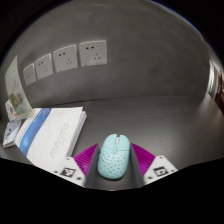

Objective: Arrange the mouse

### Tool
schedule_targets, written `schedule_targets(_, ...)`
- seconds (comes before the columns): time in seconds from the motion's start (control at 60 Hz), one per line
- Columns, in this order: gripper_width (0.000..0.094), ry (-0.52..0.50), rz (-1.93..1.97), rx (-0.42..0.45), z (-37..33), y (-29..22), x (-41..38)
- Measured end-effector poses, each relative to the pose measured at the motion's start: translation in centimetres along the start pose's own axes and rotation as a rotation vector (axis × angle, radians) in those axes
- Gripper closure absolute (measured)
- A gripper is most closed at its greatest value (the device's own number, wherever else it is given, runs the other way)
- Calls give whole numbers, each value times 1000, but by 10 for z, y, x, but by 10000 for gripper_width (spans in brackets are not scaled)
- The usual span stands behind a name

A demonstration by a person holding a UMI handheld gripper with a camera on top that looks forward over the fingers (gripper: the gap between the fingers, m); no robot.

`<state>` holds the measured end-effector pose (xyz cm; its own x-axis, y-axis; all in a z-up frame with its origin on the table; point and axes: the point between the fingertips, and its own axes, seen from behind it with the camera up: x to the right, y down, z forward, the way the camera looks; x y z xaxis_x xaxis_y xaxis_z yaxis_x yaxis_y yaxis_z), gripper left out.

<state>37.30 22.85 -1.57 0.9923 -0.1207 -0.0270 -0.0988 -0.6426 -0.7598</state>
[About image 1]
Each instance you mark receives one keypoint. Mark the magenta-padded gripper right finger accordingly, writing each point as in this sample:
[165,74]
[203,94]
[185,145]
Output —
[159,170]

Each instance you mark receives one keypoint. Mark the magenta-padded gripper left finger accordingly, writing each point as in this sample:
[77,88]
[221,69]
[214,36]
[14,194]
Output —
[71,171]

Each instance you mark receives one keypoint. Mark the light blue perforated computer mouse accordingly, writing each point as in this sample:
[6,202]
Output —
[113,158]

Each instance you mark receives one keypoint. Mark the white book with blue stripe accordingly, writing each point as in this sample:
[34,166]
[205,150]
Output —
[53,133]

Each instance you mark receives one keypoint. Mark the grey patterned booklet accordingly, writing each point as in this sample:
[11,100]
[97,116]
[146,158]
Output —
[12,132]

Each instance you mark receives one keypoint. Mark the small white illustrated card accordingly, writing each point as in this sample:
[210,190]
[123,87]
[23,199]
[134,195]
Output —
[10,110]

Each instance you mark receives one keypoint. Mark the green food flyer stand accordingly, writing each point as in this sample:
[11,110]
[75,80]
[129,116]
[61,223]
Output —
[16,90]

